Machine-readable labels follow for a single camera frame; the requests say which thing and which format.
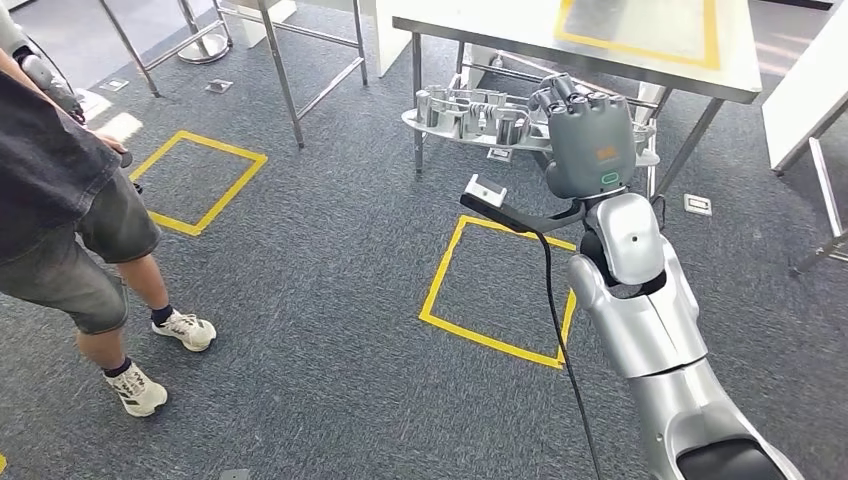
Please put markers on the white cabinet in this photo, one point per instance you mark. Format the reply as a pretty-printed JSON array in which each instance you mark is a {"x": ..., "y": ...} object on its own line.
[{"x": 387, "y": 40}]

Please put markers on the steel workbench table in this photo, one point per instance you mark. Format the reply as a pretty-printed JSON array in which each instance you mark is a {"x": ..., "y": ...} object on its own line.
[{"x": 503, "y": 26}]

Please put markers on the white floor outlet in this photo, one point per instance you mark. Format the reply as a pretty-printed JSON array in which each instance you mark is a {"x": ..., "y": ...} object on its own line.
[
  {"x": 500, "y": 155},
  {"x": 697, "y": 205}
]

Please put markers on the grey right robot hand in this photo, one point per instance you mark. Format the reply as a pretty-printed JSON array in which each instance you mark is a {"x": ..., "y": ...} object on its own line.
[{"x": 590, "y": 146}]

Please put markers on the person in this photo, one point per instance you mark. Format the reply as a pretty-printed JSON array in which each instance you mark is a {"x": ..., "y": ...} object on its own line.
[{"x": 53, "y": 166}]

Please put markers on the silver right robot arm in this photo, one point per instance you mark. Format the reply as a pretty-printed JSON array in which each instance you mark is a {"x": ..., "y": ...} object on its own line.
[{"x": 649, "y": 331}]

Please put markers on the steel frame table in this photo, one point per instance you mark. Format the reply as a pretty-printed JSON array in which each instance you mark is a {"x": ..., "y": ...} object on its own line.
[
  {"x": 280, "y": 73},
  {"x": 825, "y": 185}
]

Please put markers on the grey and black device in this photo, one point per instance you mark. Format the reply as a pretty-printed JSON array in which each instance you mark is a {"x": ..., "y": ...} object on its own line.
[{"x": 53, "y": 86}]

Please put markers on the steel pole with round base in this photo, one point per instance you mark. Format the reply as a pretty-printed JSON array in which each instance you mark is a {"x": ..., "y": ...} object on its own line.
[{"x": 202, "y": 50}]

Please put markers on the steel floor plate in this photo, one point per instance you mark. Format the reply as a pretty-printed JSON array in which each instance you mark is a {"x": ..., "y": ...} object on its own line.
[
  {"x": 114, "y": 85},
  {"x": 219, "y": 85}
]

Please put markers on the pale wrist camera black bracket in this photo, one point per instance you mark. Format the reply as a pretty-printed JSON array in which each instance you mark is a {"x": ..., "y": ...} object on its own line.
[{"x": 484, "y": 191}]

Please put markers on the grey wheel hubcap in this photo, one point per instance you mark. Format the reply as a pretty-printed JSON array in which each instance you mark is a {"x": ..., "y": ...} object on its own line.
[{"x": 477, "y": 132}]

